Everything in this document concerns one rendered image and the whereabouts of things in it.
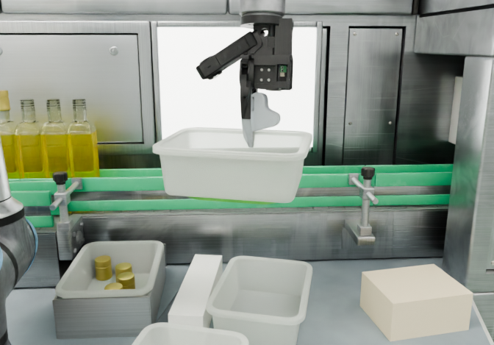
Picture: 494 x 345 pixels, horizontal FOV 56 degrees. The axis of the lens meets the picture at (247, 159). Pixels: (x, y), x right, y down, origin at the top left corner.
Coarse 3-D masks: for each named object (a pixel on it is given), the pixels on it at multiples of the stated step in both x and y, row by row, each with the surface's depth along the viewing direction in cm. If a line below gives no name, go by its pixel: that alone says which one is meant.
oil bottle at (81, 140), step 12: (72, 132) 106; (84, 132) 106; (72, 144) 106; (84, 144) 106; (96, 144) 111; (72, 156) 107; (84, 156) 107; (96, 156) 111; (72, 168) 108; (84, 168) 108; (96, 168) 111
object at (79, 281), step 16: (80, 256) 96; (96, 256) 102; (112, 256) 103; (128, 256) 103; (144, 256) 103; (160, 256) 96; (80, 272) 94; (112, 272) 103; (144, 272) 104; (64, 288) 85; (80, 288) 93; (96, 288) 97; (144, 288) 83
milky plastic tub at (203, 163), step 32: (192, 128) 81; (224, 128) 80; (160, 160) 68; (192, 160) 66; (224, 160) 65; (256, 160) 64; (288, 160) 62; (192, 192) 68; (224, 192) 67; (256, 192) 66; (288, 192) 65
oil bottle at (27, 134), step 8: (16, 128) 105; (24, 128) 105; (32, 128) 105; (40, 128) 107; (16, 136) 105; (24, 136) 105; (32, 136) 105; (16, 144) 105; (24, 144) 105; (32, 144) 106; (40, 144) 106; (16, 152) 106; (24, 152) 106; (32, 152) 106; (40, 152) 106; (24, 160) 106; (32, 160) 106; (40, 160) 107; (24, 168) 107; (32, 168) 107; (40, 168) 107; (24, 176) 107; (32, 176) 107; (40, 176) 107
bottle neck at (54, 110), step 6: (48, 102) 105; (54, 102) 105; (48, 108) 105; (54, 108) 105; (48, 114) 106; (54, 114) 106; (60, 114) 107; (48, 120) 106; (54, 120) 106; (60, 120) 107
